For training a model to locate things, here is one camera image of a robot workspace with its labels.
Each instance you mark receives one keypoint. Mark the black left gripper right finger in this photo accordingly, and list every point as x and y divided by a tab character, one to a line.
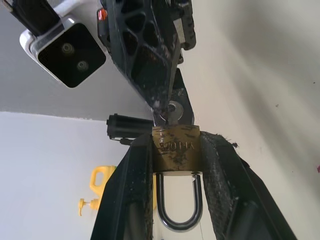
225	180

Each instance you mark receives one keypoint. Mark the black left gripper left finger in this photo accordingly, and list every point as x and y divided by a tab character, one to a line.
125	190

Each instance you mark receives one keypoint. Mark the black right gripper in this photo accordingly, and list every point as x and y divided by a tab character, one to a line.
187	25

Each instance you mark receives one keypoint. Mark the silver padlock key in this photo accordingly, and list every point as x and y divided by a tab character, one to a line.
175	111

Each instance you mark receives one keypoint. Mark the brass padlock with steel shackle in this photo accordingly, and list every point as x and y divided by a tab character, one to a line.
175	150

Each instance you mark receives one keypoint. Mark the black cylindrical object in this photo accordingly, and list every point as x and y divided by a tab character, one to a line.
125	126

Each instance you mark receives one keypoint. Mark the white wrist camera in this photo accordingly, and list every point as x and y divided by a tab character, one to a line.
67	52

